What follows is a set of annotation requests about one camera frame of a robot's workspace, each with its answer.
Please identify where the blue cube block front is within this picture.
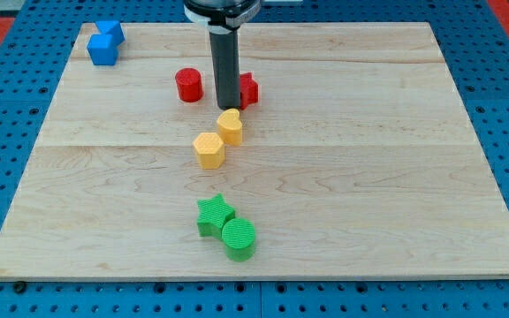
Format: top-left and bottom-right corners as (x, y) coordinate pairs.
(87, 34), (118, 65)

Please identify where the yellow hexagon block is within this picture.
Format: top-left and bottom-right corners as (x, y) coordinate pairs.
(193, 132), (225, 170)

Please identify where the robot arm flange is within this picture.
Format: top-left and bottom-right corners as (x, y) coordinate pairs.
(183, 0), (262, 34)

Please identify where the green star block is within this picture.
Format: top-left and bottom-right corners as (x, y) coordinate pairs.
(196, 193), (235, 240)

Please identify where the red star block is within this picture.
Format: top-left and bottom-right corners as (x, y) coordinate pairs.
(239, 72), (259, 110)

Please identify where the red cylinder block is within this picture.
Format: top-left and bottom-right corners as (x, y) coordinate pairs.
(175, 68), (203, 102)

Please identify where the blue block rear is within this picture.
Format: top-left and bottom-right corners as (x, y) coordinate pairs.
(95, 20), (125, 46)

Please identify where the wooden board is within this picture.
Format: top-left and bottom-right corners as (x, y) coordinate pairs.
(0, 22), (509, 282)

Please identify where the yellow heart block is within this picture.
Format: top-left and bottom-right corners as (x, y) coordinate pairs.
(217, 109), (243, 146)

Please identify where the green cylinder block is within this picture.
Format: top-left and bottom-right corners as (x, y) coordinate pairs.
(222, 218), (256, 261)

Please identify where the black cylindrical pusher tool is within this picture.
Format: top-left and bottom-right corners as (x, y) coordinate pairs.
(209, 26), (241, 110)

